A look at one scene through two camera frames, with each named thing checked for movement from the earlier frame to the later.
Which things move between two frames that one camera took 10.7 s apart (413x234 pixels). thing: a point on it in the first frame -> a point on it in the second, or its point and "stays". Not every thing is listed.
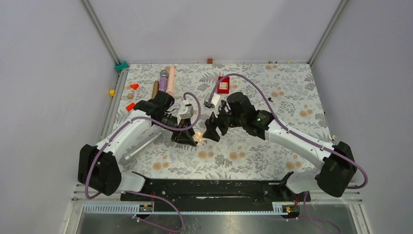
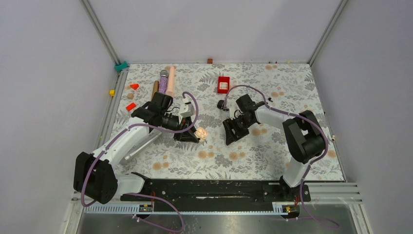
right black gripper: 211,125 -> 230,124
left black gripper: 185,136 stays
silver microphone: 141,146 stays
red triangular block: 135,86 stays
